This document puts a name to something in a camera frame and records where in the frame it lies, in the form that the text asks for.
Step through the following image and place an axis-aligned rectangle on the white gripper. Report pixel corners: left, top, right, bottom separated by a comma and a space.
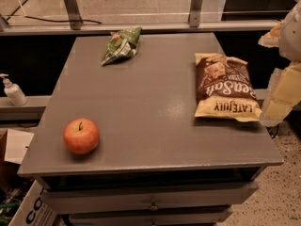
258, 0, 301, 127

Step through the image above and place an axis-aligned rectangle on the red apple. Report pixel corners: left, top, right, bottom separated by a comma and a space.
63, 118, 100, 154

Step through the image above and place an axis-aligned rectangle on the brown Late July chip bag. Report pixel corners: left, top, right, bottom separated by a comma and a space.
195, 53, 261, 122

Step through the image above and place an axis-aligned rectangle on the grey drawer cabinet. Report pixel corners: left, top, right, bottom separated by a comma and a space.
19, 33, 282, 226

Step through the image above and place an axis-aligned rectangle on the green snack bag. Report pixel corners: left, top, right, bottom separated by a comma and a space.
102, 27, 142, 66

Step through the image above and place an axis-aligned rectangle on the round metal drawer knob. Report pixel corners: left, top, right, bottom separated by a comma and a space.
150, 202, 158, 211

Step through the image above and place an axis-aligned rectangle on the white pump dispenser bottle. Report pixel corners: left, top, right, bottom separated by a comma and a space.
0, 73, 27, 106

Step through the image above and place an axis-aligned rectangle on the brown open cardboard box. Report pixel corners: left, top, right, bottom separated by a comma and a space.
0, 129, 34, 193

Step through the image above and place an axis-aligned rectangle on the white cardboard box with lettering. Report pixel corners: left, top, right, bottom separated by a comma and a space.
8, 181, 57, 226

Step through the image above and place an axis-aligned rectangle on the metal railing frame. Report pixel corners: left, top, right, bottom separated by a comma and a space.
0, 0, 301, 36

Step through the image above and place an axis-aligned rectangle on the black cable on floor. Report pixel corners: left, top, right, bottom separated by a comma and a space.
6, 0, 103, 25

